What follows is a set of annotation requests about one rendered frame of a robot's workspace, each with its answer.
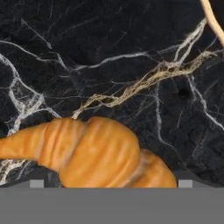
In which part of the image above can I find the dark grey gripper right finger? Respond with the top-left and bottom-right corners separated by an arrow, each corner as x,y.
173,170 -> 221,189

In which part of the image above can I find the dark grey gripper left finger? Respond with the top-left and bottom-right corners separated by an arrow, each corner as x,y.
6,164 -> 61,189

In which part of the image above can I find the orange croissant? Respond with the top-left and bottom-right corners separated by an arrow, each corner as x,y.
0,116 -> 179,189

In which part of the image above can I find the cream plate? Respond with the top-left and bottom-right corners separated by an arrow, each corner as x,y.
199,0 -> 224,47

